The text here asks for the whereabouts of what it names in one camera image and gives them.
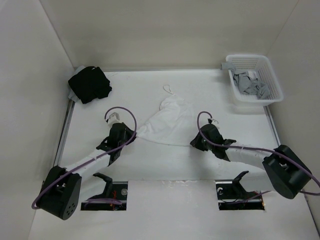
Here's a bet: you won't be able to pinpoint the white tank top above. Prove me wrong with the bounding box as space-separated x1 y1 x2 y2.
137 85 197 147

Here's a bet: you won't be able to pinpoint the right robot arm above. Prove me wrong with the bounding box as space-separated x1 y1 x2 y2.
190 123 312 199

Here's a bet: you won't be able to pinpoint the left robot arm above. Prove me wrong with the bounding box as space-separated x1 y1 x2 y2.
32 122 136 220

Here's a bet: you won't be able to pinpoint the black folded tank top stack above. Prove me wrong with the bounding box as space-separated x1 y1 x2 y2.
68 66 112 104

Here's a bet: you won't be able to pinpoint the grey tank tops in basket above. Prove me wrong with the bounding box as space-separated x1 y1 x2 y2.
232 71 271 100

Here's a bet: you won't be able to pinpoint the white plastic basket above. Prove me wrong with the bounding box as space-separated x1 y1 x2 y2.
221 54 284 108

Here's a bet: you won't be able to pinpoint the grey cloth on basket rim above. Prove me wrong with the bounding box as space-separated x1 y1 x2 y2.
220 61 236 72

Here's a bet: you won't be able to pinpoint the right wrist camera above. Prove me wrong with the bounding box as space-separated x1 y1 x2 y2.
207 117 219 126

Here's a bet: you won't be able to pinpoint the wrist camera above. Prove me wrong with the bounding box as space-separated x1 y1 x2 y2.
105 112 120 128
207 117 219 126

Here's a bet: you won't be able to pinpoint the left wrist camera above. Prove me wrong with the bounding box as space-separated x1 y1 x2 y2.
105 112 120 128

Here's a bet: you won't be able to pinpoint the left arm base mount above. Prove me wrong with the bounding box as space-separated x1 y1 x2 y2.
79 172 129 211

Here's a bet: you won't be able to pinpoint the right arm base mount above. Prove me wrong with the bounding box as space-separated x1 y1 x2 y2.
215 170 265 211

